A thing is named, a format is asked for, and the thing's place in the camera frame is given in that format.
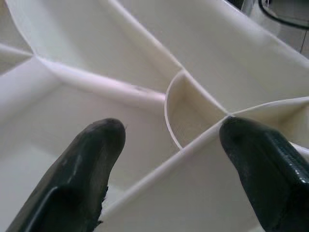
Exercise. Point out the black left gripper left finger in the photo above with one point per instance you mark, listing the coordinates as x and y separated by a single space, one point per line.
79 174

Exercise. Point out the white plastic table top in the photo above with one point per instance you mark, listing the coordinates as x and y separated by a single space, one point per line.
72 36

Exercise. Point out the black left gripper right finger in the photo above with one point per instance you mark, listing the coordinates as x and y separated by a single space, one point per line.
270 174

